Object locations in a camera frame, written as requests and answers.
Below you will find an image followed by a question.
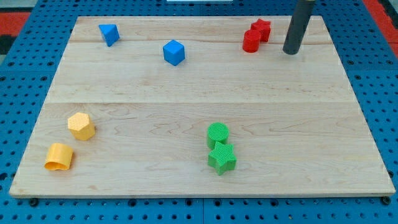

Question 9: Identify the green star block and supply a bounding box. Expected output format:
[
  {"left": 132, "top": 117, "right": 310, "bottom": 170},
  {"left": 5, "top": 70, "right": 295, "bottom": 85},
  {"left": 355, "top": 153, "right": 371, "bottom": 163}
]
[{"left": 208, "top": 142, "right": 237, "bottom": 175}]

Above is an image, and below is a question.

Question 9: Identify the red star block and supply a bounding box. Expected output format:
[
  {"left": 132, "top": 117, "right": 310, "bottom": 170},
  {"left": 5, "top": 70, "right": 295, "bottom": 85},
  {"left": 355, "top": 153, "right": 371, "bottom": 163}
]
[{"left": 251, "top": 19, "right": 271, "bottom": 42}]

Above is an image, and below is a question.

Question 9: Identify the blue triangular prism block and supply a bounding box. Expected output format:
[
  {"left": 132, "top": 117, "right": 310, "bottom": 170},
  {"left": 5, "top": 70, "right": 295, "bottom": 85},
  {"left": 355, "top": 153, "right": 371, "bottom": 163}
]
[{"left": 98, "top": 24, "right": 119, "bottom": 47}]

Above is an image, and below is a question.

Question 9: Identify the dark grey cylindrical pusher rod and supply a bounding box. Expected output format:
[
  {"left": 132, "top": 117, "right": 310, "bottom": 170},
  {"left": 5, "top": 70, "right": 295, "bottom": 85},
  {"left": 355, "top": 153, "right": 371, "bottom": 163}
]
[{"left": 282, "top": 0, "right": 315, "bottom": 55}]

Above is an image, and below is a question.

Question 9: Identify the green cylinder block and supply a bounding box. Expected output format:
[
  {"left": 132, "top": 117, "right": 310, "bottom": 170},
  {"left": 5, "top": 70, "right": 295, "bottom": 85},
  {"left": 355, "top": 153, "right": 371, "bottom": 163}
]
[{"left": 206, "top": 123, "right": 229, "bottom": 150}]

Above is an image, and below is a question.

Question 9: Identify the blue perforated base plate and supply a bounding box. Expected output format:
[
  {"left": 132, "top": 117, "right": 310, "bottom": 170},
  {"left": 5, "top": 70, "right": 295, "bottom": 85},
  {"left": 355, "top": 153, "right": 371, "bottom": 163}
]
[{"left": 1, "top": 0, "right": 397, "bottom": 223}]

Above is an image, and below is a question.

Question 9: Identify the yellow hexagonal prism block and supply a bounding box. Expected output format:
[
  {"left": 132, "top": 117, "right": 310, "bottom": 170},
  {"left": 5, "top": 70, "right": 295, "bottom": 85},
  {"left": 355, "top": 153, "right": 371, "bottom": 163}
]
[{"left": 68, "top": 112, "right": 96, "bottom": 141}]

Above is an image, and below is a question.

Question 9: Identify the red cylinder block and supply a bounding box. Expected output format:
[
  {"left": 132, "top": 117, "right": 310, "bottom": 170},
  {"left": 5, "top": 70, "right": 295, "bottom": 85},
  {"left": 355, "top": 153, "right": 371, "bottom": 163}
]
[{"left": 243, "top": 30, "right": 261, "bottom": 53}]

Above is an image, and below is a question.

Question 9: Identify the light wooden board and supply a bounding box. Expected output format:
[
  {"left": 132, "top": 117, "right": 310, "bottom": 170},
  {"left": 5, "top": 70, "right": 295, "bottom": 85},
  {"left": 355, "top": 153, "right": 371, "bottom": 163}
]
[{"left": 9, "top": 16, "right": 396, "bottom": 198}]

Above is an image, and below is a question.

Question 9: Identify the blue cube block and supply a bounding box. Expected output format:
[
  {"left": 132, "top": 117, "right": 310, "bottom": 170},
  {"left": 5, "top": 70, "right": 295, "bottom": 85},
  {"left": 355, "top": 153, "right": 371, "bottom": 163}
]
[{"left": 163, "top": 40, "right": 185, "bottom": 66}]

